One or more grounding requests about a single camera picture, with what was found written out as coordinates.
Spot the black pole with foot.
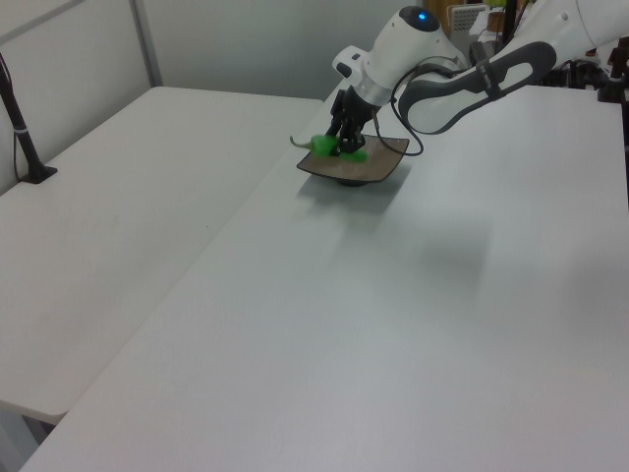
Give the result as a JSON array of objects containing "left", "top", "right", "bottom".
[{"left": 0, "top": 49, "right": 59, "bottom": 186}]

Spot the dark stand at table edge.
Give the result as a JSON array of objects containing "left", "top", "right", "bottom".
[{"left": 596, "top": 37, "right": 629, "bottom": 105}]

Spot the square brown ceramic plate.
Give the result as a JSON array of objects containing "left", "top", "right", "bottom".
[{"left": 296, "top": 136, "right": 412, "bottom": 190}]

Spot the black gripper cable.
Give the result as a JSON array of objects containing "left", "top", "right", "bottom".
[{"left": 372, "top": 57, "right": 474, "bottom": 158}]

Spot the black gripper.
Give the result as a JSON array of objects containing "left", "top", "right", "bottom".
[{"left": 325, "top": 86, "right": 383, "bottom": 156}]

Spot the white perforated box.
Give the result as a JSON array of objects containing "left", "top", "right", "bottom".
[{"left": 444, "top": 4, "right": 488, "bottom": 36}]

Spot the grey partition post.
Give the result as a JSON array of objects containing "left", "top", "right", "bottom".
[{"left": 130, "top": 0, "right": 164, "bottom": 90}]

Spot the thin black upright pole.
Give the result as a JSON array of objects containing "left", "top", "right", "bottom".
[{"left": 499, "top": 0, "right": 523, "bottom": 50}]

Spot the green chili pepper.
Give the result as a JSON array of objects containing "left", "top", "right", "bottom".
[{"left": 289, "top": 134, "right": 369, "bottom": 165}]

